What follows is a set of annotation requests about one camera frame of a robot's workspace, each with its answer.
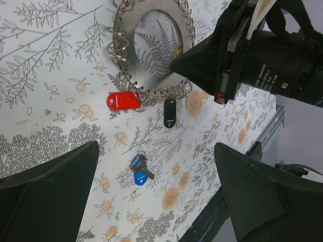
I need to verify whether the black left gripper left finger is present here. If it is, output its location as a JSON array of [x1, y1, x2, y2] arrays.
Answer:
[[1, 141, 99, 241]]

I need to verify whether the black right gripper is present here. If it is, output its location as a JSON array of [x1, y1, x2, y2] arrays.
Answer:
[[170, 1, 285, 104]]

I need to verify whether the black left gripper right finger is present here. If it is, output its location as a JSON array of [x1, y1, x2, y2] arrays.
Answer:
[[214, 143, 322, 241]]

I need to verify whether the silver key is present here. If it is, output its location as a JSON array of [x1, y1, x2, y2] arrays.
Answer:
[[184, 82, 192, 109]]

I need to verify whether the black key tag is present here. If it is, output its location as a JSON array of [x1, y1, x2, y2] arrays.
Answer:
[[164, 98, 177, 129]]

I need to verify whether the red key tag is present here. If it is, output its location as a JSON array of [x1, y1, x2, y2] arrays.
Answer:
[[106, 92, 142, 110]]

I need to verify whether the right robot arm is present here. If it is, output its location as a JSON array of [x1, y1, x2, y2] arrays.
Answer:
[[170, 1, 322, 107]]

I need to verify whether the blue tag with key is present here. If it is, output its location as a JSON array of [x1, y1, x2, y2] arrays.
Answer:
[[130, 151, 154, 186]]

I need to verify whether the floral table mat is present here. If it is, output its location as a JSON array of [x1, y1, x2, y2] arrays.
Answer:
[[1, 1, 276, 241]]

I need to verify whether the aluminium frame rail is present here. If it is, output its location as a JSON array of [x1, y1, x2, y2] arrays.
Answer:
[[246, 105, 285, 166]]

